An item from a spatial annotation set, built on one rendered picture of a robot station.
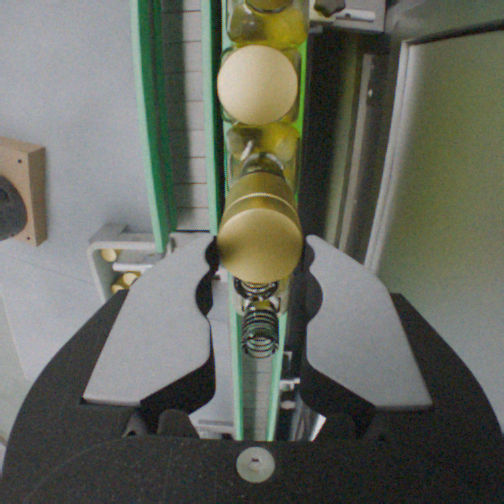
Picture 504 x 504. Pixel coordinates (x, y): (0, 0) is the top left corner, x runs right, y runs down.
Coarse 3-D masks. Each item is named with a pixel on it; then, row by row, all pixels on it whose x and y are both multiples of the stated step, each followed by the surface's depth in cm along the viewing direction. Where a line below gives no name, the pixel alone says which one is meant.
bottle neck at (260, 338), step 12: (276, 300) 26; (252, 312) 24; (264, 312) 23; (276, 312) 24; (252, 324) 22; (264, 324) 22; (276, 324) 23; (252, 336) 21; (264, 336) 21; (276, 336) 22; (252, 348) 23; (264, 348) 23; (276, 348) 22
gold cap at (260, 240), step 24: (240, 192) 13; (264, 192) 12; (288, 192) 14; (240, 216) 11; (264, 216) 11; (288, 216) 11; (216, 240) 12; (240, 240) 11; (264, 240) 11; (288, 240) 11; (240, 264) 12; (264, 264) 12; (288, 264) 12
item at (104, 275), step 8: (88, 248) 54; (96, 248) 54; (104, 248) 54; (112, 248) 54; (120, 248) 54; (128, 248) 53; (136, 248) 53; (144, 248) 53; (152, 248) 53; (176, 248) 53; (88, 256) 55; (96, 256) 56; (120, 256) 63; (128, 256) 63; (136, 256) 63; (144, 256) 63; (96, 264) 56; (104, 264) 59; (112, 264) 62; (96, 272) 57; (104, 272) 59; (112, 272) 63; (120, 272) 65; (96, 280) 58; (104, 280) 60; (112, 280) 63; (104, 288) 60; (104, 296) 60
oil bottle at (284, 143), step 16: (240, 128) 21; (256, 128) 21; (272, 128) 21; (288, 128) 21; (240, 144) 20; (256, 144) 20; (272, 144) 20; (288, 144) 20; (240, 160) 20; (288, 160) 20; (288, 176) 21
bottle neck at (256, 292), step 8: (240, 280) 19; (240, 288) 19; (248, 288) 20; (256, 288) 20; (264, 288) 20; (272, 288) 19; (240, 296) 20; (248, 296) 20; (256, 296) 20; (264, 296) 20; (272, 296) 20
